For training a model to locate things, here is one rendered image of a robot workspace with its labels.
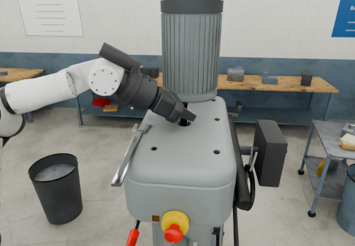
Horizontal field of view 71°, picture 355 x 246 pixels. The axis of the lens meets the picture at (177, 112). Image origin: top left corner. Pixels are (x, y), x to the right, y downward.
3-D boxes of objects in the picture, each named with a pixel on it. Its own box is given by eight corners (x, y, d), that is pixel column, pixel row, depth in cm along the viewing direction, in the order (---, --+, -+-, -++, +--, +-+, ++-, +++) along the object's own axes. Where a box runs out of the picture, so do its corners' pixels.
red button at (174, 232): (182, 247, 52) (183, 233, 50) (163, 245, 52) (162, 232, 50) (184, 233, 55) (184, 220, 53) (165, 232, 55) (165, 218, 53)
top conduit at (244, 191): (251, 211, 56) (253, 199, 55) (232, 210, 56) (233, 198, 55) (232, 122, 97) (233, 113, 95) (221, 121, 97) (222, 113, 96)
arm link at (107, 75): (129, 113, 58) (81, 93, 53) (125, 98, 67) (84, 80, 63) (152, 70, 55) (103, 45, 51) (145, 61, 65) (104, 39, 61)
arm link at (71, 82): (122, 87, 58) (64, 104, 56) (120, 78, 66) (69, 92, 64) (113, 60, 55) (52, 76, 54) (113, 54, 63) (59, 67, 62)
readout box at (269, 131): (282, 188, 100) (292, 143, 91) (258, 187, 101) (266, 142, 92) (270, 159, 118) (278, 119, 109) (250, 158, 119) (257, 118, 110)
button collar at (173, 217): (188, 238, 55) (188, 218, 52) (161, 236, 55) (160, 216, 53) (188, 230, 56) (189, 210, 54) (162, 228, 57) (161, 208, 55)
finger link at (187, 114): (191, 122, 69) (172, 114, 67) (197, 113, 68) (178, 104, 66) (193, 125, 68) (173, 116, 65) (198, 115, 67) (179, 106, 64)
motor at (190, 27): (218, 104, 83) (225, -3, 69) (158, 101, 84) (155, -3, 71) (216, 85, 101) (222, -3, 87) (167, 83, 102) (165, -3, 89)
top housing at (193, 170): (234, 234, 55) (242, 177, 49) (119, 224, 58) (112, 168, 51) (222, 132, 98) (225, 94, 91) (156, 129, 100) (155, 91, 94)
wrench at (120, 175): (126, 187, 46) (125, 183, 46) (105, 186, 46) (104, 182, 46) (149, 126, 68) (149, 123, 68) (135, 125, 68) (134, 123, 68)
